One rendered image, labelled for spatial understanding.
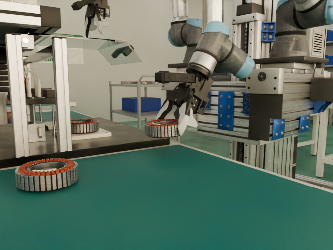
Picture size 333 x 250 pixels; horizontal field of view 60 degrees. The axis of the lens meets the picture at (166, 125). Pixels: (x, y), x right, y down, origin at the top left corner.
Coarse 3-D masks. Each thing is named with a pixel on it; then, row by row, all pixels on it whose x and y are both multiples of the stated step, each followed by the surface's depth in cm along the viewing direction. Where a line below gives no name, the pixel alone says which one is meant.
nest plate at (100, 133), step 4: (100, 128) 101; (56, 132) 94; (80, 132) 94; (92, 132) 94; (96, 132) 94; (100, 132) 94; (104, 132) 94; (108, 132) 94; (72, 136) 87; (76, 136) 87; (80, 136) 88; (84, 136) 89; (88, 136) 89; (92, 136) 90; (96, 136) 91; (100, 136) 92; (104, 136) 92; (108, 136) 93
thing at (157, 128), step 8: (152, 120) 83; (160, 120) 83; (168, 120) 83; (176, 120) 82; (152, 128) 75; (160, 128) 75; (168, 128) 74; (176, 128) 75; (152, 136) 76; (160, 136) 75; (168, 136) 75
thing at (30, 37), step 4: (28, 32) 72; (28, 36) 71; (32, 36) 71; (28, 40) 71; (32, 40) 72; (28, 44) 71; (32, 44) 72; (24, 48) 71; (28, 48) 71; (32, 48) 72
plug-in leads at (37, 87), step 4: (24, 68) 82; (28, 68) 83; (32, 68) 83; (24, 72) 82; (36, 72) 83; (24, 76) 83; (36, 76) 86; (28, 80) 83; (28, 84) 83; (36, 84) 88; (40, 84) 84; (28, 88) 84; (36, 88) 88; (40, 88) 84; (28, 92) 84; (36, 92) 88; (40, 92) 85; (28, 96) 84; (36, 96) 88; (40, 96) 85
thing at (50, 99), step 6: (48, 90) 86; (54, 90) 86; (48, 96) 86; (54, 96) 87; (30, 102) 83; (36, 102) 84; (42, 102) 85; (48, 102) 86; (54, 102) 86; (72, 102) 91; (30, 108) 88; (30, 114) 88; (30, 120) 89
